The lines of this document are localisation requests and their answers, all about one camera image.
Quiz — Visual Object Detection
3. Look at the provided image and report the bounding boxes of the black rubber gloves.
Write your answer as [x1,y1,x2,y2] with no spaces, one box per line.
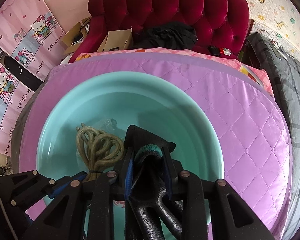
[124,125,183,239]

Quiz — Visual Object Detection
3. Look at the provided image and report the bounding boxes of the olive green rope bundle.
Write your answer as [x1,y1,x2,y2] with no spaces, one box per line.
[75,122,126,182]

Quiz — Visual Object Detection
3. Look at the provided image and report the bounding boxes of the clear plastic zip bag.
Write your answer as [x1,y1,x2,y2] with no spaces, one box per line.
[75,118,125,166]

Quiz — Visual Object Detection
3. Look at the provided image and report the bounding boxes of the teal plastic basin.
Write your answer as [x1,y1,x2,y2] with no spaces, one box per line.
[36,71,225,240]

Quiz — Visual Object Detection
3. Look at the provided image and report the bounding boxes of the purple quilted table cover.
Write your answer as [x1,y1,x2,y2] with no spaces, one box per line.
[13,52,292,239]

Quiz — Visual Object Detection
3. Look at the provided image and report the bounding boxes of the pink checkered under cloth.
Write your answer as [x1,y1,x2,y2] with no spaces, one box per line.
[75,47,274,97]

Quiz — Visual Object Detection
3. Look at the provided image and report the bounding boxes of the cardboard box on floor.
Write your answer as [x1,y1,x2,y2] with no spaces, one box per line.
[61,17,91,55]

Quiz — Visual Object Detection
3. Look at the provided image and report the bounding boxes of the cardboard box on sofa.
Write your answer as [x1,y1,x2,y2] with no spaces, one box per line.
[96,28,133,53]

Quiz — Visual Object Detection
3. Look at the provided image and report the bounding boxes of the black clothing on sofa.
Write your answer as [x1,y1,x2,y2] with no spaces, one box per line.
[133,22,198,50]

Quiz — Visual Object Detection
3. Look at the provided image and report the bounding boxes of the grey plaid bed blanket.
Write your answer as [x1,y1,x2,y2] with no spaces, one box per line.
[247,33,300,239]

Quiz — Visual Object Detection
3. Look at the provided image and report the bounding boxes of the hello kitty pink curtain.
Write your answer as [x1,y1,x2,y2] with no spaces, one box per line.
[0,0,65,156]

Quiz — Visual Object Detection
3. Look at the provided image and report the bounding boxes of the red velvet tufted sofa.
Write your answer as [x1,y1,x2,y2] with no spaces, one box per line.
[69,0,249,63]

